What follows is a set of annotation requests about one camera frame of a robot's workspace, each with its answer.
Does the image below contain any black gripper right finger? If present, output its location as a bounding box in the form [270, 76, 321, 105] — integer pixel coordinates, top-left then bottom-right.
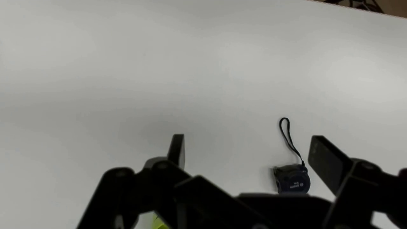
[307, 135, 407, 229]

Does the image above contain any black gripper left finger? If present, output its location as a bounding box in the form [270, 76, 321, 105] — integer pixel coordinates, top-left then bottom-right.
[77, 133, 194, 229]

